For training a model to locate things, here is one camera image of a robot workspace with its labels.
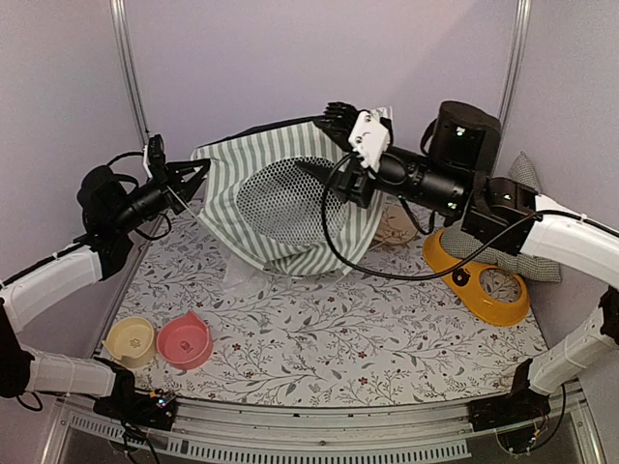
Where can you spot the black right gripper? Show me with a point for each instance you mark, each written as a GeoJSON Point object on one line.
{"type": "Point", "coordinates": [354, 169]}

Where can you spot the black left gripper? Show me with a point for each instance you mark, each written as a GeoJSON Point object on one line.
{"type": "Point", "coordinates": [183, 188]}

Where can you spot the green striped pet tent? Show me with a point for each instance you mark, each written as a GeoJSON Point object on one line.
{"type": "Point", "coordinates": [275, 217]}

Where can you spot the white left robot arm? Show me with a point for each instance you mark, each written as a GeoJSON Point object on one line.
{"type": "Point", "coordinates": [34, 291]}

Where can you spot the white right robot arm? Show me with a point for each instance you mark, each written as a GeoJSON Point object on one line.
{"type": "Point", "coordinates": [549, 230]}

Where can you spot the cream pet bowl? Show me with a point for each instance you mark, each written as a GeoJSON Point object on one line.
{"type": "Point", "coordinates": [131, 342]}

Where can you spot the pink pet bowl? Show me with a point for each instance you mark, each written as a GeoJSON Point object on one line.
{"type": "Point", "coordinates": [185, 342]}

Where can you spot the green checked cushion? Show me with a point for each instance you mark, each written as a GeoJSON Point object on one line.
{"type": "Point", "coordinates": [459, 244]}

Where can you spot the round wooden floral plate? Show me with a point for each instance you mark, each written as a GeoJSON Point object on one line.
{"type": "Point", "coordinates": [395, 227]}

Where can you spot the floral table mat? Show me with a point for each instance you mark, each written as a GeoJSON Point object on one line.
{"type": "Point", "coordinates": [332, 341]}

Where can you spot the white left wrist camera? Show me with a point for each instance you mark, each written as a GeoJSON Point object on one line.
{"type": "Point", "coordinates": [155, 155]}

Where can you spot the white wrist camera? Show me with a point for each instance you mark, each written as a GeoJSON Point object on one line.
{"type": "Point", "coordinates": [155, 155]}
{"type": "Point", "coordinates": [370, 136]}

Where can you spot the aluminium frame post right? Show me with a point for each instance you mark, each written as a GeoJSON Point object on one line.
{"type": "Point", "coordinates": [515, 61]}

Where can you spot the aluminium frame post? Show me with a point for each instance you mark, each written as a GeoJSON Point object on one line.
{"type": "Point", "coordinates": [515, 61]}
{"type": "Point", "coordinates": [123, 41]}

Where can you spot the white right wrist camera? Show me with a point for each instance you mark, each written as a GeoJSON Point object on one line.
{"type": "Point", "coordinates": [370, 136]}

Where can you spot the aluminium frame post left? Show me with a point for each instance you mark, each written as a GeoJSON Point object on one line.
{"type": "Point", "coordinates": [123, 41]}

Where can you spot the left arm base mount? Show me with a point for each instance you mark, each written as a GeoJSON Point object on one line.
{"type": "Point", "coordinates": [154, 409]}

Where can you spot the front aluminium rail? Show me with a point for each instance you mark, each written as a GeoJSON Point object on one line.
{"type": "Point", "coordinates": [215, 432]}

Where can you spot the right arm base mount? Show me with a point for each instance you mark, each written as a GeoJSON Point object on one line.
{"type": "Point", "coordinates": [506, 409]}

